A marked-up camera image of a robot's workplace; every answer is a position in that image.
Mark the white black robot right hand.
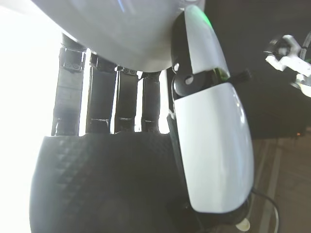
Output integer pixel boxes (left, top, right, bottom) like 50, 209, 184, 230
29, 4, 255, 233

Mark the thin black hand cable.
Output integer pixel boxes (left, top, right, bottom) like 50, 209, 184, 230
252, 189, 280, 233

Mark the white bracket with black lens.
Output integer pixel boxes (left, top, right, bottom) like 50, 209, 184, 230
263, 33, 311, 94

